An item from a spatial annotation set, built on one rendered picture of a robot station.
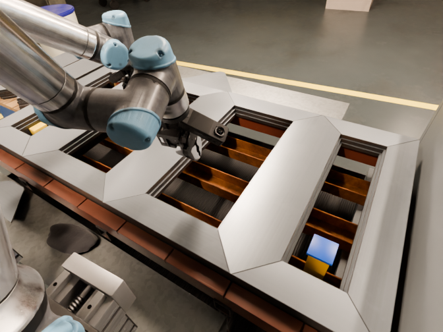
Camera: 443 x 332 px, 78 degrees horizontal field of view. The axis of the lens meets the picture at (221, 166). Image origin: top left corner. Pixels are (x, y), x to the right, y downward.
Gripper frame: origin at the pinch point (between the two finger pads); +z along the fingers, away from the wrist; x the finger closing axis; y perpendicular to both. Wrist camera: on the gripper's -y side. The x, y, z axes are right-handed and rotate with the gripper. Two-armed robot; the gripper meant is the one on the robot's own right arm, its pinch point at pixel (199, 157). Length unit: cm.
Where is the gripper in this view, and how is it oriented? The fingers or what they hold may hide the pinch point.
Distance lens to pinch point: 75.9
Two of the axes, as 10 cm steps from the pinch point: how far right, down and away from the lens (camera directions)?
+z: 1.2, 4.9, 8.6
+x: -2.9, 8.5, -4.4
